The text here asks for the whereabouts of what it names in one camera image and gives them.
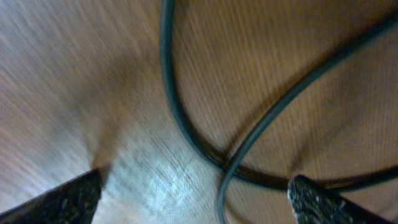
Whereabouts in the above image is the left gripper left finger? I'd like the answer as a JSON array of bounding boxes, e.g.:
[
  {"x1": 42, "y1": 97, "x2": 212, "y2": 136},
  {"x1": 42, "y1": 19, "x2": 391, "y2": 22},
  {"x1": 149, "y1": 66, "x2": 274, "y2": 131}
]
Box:
[{"x1": 1, "y1": 169, "x2": 102, "y2": 223}]

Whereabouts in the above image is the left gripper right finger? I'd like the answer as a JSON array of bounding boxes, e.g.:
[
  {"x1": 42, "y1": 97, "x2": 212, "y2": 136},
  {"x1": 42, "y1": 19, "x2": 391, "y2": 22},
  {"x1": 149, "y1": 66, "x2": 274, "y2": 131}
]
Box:
[{"x1": 287, "y1": 175, "x2": 392, "y2": 224}]

